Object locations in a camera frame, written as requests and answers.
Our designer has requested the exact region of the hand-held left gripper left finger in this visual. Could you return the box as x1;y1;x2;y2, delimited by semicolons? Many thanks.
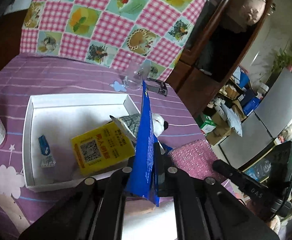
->
18;159;136;240

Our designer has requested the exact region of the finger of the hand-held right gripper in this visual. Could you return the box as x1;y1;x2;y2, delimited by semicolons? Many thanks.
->
212;159;242;184

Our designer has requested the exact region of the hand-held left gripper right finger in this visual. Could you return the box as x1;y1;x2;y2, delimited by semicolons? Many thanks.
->
153;142;280;240

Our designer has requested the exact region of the pink bubble wrap pouch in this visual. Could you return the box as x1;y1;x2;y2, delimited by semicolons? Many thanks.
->
167;139;228;183

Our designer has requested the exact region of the yellow tissue packet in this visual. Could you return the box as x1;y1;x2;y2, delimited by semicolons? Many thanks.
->
70;126;136;177

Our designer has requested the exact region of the blue foil packet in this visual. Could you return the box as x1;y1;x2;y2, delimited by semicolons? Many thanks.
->
125;80;160;207

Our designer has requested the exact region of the green plaid cloth pouch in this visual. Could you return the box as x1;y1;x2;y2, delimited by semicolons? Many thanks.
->
110;113;143;143

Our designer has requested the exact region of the white plush toy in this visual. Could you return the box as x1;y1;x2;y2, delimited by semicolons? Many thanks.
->
151;113;169;137

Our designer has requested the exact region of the small blue white sachet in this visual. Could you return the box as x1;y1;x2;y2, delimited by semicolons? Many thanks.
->
38;134;56;168

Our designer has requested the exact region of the white cardboard box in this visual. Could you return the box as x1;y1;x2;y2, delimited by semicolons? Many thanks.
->
22;93;143;193

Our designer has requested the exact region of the person's right forearm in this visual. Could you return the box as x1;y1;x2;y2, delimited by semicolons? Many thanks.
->
266;215;292;240

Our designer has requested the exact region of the brown cardboard box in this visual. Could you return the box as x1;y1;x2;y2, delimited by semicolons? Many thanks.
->
206;120;233;145

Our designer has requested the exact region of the green white carton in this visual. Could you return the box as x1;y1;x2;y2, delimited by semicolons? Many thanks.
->
201;114;216;133

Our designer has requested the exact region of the grey plastic bag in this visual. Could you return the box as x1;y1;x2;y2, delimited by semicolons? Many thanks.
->
221;104;243;137

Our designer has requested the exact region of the grey refrigerator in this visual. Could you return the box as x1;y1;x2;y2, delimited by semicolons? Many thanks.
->
218;67;292;170

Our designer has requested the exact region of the blue cardboard box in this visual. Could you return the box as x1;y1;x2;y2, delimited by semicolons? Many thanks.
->
241;90;262;115

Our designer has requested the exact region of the dark wooden cabinet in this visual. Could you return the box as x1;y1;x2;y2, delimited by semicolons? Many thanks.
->
166;0;278;120

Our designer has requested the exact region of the green potted plant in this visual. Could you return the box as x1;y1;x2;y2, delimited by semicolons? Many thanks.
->
271;50;292;75

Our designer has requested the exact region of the black plastic holder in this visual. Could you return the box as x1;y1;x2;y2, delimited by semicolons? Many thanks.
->
145;78;168;97

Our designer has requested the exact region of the clear glass jar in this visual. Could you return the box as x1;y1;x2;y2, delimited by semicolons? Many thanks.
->
123;60;152;90

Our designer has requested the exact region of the pink cloth bundle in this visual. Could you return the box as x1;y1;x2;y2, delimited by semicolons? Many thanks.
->
234;0;267;25

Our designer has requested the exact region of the pink checkered chair cover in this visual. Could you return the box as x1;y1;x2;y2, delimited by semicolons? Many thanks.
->
19;0;216;82

